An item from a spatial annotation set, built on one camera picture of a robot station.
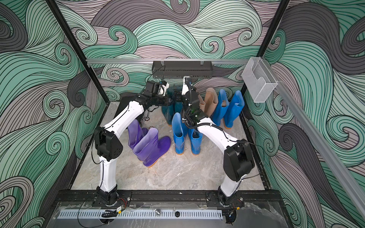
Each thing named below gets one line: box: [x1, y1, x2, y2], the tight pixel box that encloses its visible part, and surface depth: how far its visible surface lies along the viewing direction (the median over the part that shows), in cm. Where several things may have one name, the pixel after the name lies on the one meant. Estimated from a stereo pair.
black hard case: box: [115, 92, 145, 118], surface depth 66 cm
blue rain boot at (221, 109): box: [211, 89, 230, 127], surface depth 87 cm
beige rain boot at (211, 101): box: [203, 87, 219, 118], surface depth 90 cm
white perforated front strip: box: [57, 210, 223, 219], surface depth 71 cm
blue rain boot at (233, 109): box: [223, 90, 245, 130], surface depth 88 cm
